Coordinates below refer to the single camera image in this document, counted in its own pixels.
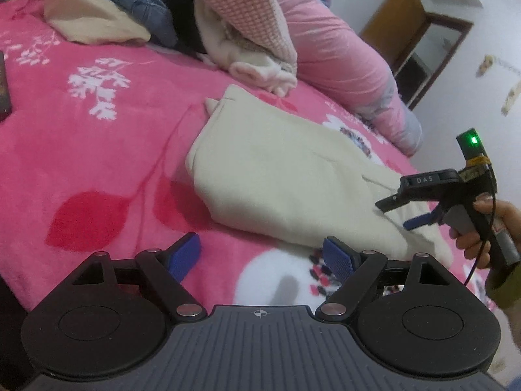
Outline pink floral bed blanket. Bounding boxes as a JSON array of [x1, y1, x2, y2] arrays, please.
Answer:
[[0, 0, 496, 313]]

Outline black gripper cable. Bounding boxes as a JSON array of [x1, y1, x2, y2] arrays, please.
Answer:
[[463, 162, 498, 290]]

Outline blue denim jeans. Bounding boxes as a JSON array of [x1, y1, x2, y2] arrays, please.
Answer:
[[110, 0, 178, 49]]

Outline dark object at bed edge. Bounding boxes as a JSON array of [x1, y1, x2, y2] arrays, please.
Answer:
[[0, 51, 12, 122]]

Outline brown wooden door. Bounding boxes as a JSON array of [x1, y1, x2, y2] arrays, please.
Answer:
[[361, 0, 473, 109]]

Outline person's right hand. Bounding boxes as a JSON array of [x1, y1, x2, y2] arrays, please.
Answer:
[[448, 199, 521, 270]]

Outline beige cloth on pile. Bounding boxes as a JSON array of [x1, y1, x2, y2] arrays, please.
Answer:
[[43, 0, 151, 45]]

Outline pink grey rolled quilt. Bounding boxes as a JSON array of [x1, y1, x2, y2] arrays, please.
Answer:
[[277, 0, 423, 157]]

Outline black garment in pile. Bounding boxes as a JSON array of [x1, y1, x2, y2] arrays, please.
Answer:
[[165, 0, 207, 55]]

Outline cream fleece garment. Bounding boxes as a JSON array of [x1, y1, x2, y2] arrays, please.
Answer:
[[186, 86, 453, 266]]

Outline light pink fluffy garment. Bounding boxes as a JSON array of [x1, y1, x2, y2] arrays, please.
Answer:
[[194, 0, 298, 97]]

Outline pink checked knit garment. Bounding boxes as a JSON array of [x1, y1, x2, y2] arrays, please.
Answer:
[[202, 0, 298, 75]]

